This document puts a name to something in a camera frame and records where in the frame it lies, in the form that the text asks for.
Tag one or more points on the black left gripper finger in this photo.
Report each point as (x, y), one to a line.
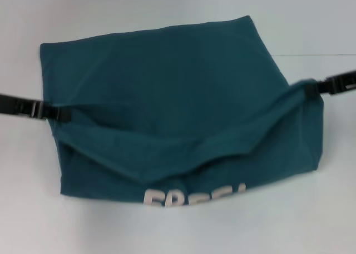
(57, 118)
(55, 111)

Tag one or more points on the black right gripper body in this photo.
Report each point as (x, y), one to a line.
(339, 83)

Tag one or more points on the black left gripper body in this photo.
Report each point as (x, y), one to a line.
(19, 106)

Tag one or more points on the teal blue t-shirt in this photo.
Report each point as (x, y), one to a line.
(172, 98)

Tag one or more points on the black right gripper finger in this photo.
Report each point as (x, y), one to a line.
(313, 86)
(314, 93)

